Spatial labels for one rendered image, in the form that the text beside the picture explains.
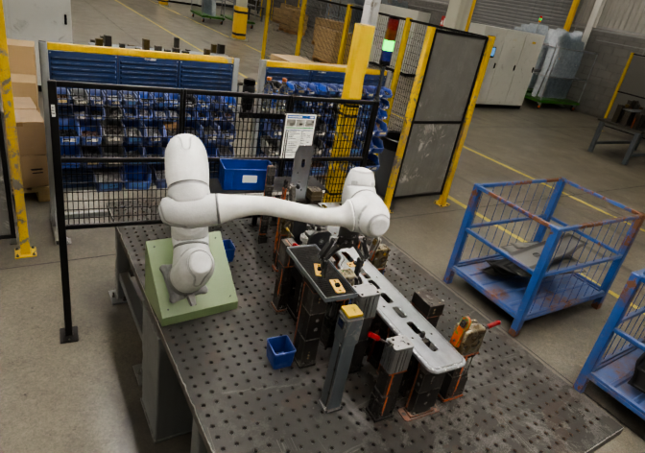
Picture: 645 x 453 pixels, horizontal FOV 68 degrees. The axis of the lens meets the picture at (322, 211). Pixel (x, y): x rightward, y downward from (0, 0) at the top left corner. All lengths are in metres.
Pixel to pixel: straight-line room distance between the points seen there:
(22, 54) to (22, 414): 4.33
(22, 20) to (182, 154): 7.04
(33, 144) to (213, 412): 3.40
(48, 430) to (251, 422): 1.27
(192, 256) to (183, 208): 0.55
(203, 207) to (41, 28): 7.18
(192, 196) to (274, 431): 0.90
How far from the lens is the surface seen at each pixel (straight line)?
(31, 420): 2.97
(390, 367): 1.83
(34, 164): 4.90
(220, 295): 2.36
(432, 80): 5.24
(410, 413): 2.09
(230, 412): 1.95
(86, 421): 2.90
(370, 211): 1.45
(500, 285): 4.36
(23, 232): 4.14
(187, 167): 1.59
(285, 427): 1.93
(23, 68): 6.45
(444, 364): 1.90
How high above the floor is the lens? 2.16
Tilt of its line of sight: 25 degrees down
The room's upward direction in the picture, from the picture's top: 11 degrees clockwise
